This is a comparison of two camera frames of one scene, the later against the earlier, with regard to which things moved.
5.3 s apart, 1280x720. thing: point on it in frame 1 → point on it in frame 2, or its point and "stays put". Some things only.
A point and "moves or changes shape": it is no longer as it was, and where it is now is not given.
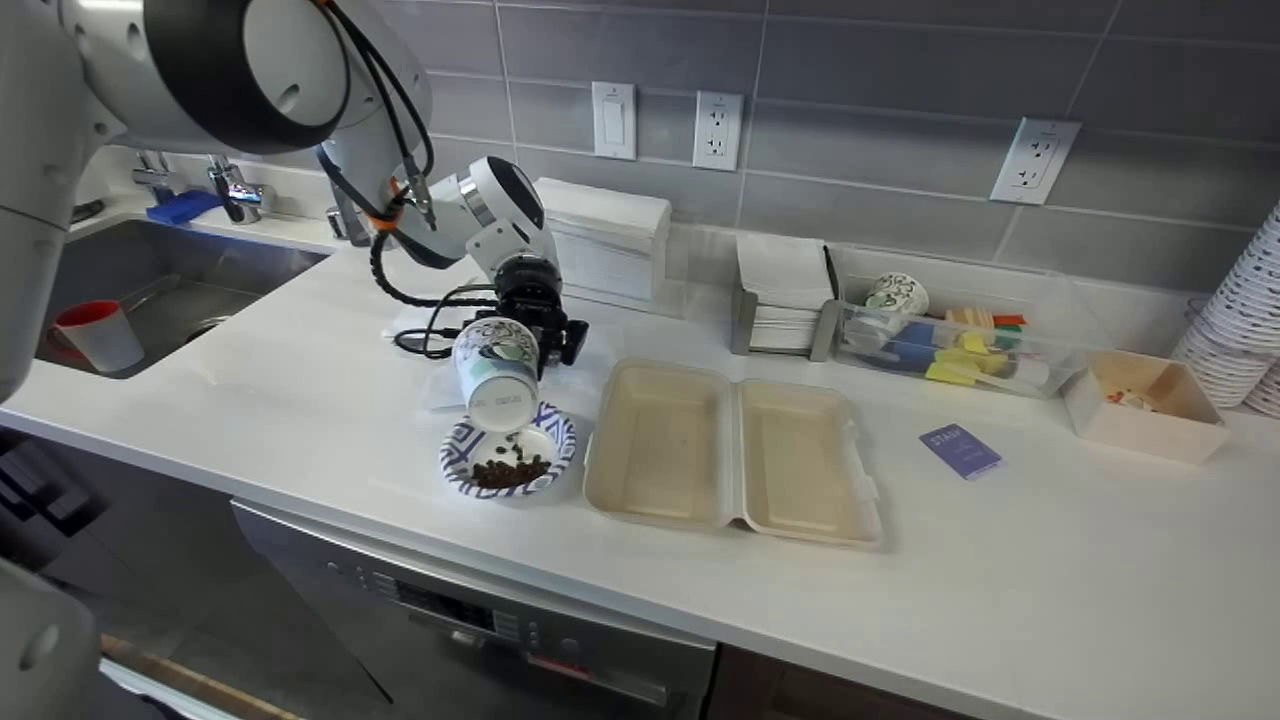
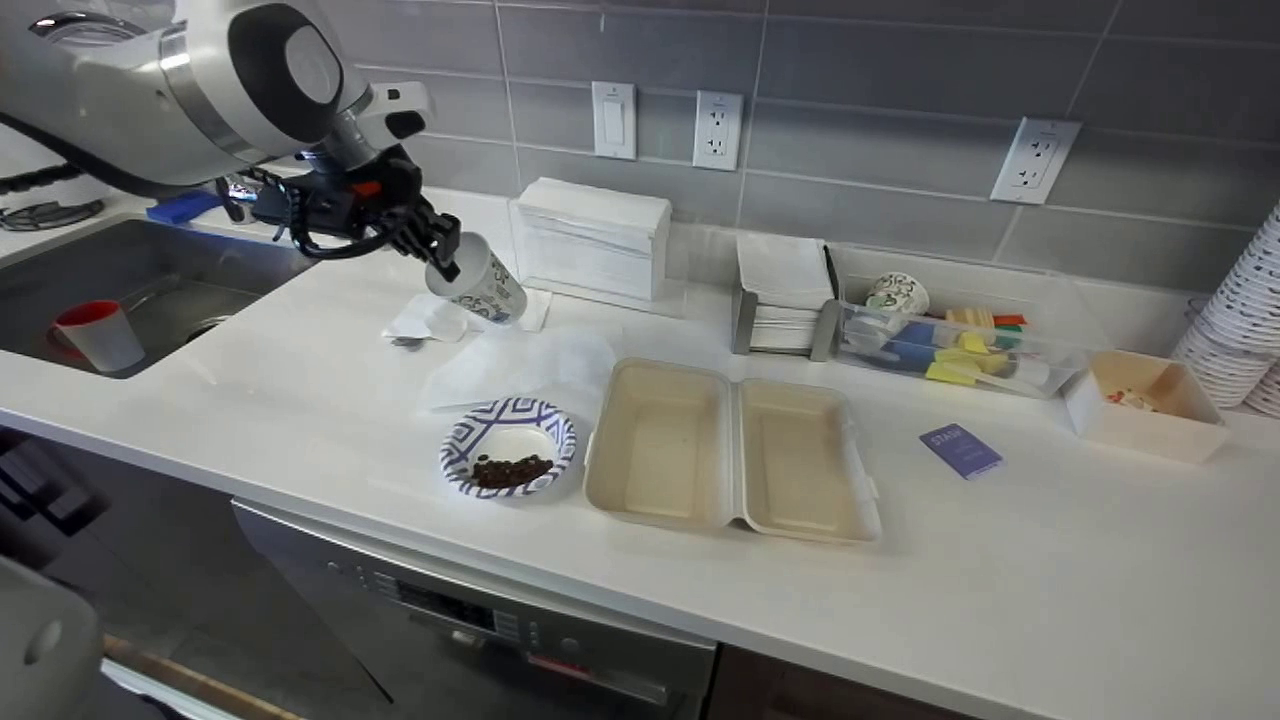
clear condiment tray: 896,321 stays put
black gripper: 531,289 → 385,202
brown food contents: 510,476 stays put
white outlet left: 716,120 stays put
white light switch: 612,119 stays put
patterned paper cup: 499,363 moves or changes shape
